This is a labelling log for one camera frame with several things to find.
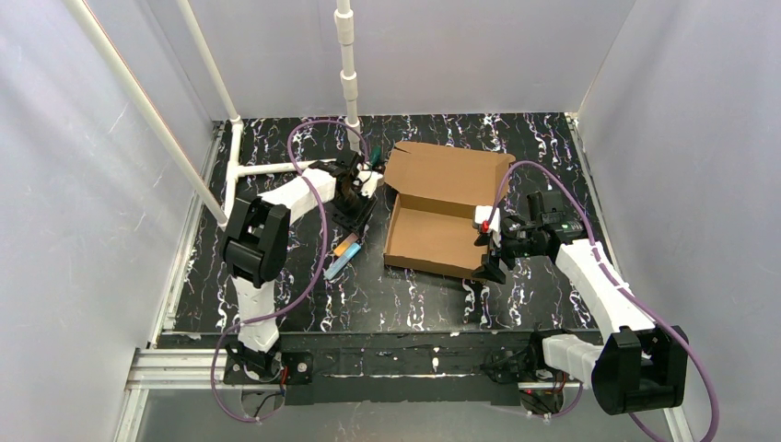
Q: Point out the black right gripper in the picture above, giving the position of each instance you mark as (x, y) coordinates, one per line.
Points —
(504, 242)

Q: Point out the green handled screwdriver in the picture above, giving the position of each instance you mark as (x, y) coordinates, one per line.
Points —
(376, 160)

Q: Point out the blue highlighter marker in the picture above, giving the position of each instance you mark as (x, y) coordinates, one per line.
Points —
(337, 265)

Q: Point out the aluminium rail frame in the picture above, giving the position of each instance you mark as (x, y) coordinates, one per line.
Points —
(378, 332)

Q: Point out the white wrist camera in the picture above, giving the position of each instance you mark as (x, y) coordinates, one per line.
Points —
(486, 219)
(369, 182)

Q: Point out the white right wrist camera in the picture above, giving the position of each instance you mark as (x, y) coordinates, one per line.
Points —
(486, 219)

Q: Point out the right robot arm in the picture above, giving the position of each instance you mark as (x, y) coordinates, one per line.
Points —
(639, 366)

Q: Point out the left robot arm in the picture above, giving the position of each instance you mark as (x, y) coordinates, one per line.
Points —
(256, 238)

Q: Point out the orange pink highlighter marker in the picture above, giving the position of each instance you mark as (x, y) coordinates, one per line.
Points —
(345, 244)

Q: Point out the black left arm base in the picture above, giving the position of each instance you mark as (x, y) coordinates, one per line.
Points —
(246, 366)

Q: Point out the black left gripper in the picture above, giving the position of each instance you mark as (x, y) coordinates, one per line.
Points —
(352, 215)

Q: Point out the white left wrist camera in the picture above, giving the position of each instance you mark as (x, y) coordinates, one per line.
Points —
(369, 182)

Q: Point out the brown cardboard box sheet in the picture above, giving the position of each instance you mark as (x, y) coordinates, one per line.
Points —
(432, 227)

